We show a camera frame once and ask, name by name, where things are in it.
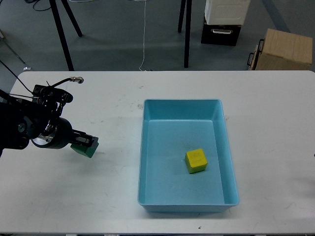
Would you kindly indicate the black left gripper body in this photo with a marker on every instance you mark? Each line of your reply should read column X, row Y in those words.
column 62, row 135

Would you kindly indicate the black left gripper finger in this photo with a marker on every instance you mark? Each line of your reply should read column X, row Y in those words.
column 83, row 139

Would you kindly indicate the green wooden block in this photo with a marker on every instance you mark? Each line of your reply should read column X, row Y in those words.
column 85, row 151

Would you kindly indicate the yellow wooden block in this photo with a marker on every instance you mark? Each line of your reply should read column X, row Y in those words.
column 196, row 161

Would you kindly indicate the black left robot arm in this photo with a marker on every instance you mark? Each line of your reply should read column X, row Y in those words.
column 39, row 121

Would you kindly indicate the light blue plastic box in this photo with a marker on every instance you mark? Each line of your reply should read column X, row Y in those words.
column 185, row 163

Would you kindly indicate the white appliance box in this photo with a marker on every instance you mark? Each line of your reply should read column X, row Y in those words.
column 226, row 12

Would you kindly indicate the wooden plywood box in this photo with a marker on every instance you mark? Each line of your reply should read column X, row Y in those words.
column 280, row 50

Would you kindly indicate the black left stand legs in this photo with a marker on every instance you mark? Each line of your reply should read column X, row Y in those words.
column 60, row 30

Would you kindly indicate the black stand legs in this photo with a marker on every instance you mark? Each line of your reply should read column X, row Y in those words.
column 185, row 9
column 60, row 30

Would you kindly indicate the black right stand legs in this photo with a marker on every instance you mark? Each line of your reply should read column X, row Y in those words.
column 185, row 9

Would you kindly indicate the black storage crate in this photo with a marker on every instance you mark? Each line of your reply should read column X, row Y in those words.
column 226, row 35

